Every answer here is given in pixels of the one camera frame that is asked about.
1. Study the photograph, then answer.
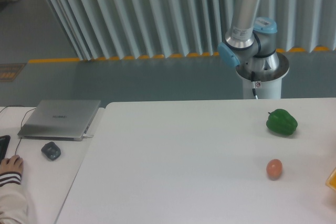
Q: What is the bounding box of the person's hand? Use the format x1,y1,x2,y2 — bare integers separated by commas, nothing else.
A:
1,155,24,175

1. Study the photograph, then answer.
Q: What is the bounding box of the cream sleeved forearm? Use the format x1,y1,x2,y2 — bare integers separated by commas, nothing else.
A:
1,172,29,223

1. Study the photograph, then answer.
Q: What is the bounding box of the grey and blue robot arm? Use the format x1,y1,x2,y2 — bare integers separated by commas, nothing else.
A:
218,0,335,66

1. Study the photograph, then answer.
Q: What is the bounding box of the dark grey earbuds case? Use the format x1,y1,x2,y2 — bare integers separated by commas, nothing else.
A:
41,142,61,161

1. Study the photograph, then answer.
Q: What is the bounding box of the silver closed laptop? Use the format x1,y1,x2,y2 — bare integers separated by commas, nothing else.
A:
18,100,101,141

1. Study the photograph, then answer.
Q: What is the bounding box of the white laptop plug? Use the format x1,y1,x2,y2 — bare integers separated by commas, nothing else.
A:
82,134,93,139

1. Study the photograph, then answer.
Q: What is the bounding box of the white corrugated folding screen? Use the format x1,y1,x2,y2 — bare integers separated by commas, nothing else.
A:
47,0,335,60

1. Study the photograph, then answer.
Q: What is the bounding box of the brown egg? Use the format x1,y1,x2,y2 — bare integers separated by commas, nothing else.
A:
266,159,282,178

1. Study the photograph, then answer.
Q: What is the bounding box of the green bell pepper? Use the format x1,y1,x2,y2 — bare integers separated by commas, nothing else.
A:
266,109,298,136

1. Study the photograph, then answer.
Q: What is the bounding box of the black mouse cable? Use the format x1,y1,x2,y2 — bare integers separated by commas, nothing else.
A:
0,104,37,156

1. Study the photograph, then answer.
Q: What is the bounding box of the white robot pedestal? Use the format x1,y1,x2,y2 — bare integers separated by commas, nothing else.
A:
236,52,289,99

